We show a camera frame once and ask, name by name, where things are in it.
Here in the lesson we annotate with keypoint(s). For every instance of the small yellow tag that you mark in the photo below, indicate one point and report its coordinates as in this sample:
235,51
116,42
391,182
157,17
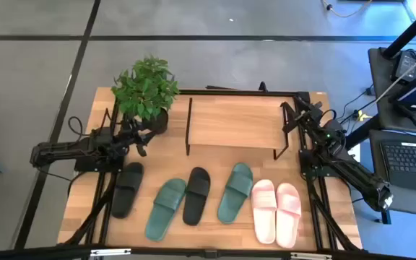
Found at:
363,116

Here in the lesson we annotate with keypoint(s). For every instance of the silver metal bracket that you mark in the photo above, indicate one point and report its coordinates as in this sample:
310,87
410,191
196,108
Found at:
311,256
110,252

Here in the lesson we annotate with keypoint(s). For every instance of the green leafy artificial plant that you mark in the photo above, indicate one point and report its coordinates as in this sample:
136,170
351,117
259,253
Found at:
144,86

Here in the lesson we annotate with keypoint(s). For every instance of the black power adapter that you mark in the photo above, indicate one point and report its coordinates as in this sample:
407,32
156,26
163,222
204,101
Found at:
406,65

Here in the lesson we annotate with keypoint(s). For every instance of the black plant pot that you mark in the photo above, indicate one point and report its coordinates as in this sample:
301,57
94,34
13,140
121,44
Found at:
159,124

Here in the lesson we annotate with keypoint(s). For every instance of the pink rubber slide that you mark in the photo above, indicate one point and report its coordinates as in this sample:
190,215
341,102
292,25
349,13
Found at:
264,213
287,216

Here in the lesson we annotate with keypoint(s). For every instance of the green rubber slide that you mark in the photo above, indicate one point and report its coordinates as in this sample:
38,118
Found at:
164,209
235,193

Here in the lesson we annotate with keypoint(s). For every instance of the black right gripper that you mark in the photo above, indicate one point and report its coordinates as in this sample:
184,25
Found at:
308,114

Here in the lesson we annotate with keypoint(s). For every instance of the black diagonal pole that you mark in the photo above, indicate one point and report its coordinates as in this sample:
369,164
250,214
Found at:
410,30

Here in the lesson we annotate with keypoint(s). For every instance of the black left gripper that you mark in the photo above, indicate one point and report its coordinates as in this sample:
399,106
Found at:
130,134

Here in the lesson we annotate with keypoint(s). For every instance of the thin white rod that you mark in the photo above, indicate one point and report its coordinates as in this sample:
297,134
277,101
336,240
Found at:
406,74

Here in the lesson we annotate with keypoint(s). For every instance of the black rubber slide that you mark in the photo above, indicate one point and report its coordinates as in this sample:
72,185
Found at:
196,196
126,187

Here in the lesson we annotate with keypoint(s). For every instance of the black diagonal desk beam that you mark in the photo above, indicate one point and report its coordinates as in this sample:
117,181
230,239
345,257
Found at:
363,131

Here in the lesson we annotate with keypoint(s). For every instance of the black laptop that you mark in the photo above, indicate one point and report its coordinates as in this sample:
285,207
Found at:
410,160

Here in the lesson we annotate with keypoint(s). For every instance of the wooden shelf with black legs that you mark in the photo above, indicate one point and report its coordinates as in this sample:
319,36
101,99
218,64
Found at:
235,121

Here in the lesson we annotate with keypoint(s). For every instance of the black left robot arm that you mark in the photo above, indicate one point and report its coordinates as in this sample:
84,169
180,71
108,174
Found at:
60,150

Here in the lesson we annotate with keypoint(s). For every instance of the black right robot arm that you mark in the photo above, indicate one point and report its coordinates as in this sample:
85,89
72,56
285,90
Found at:
356,177

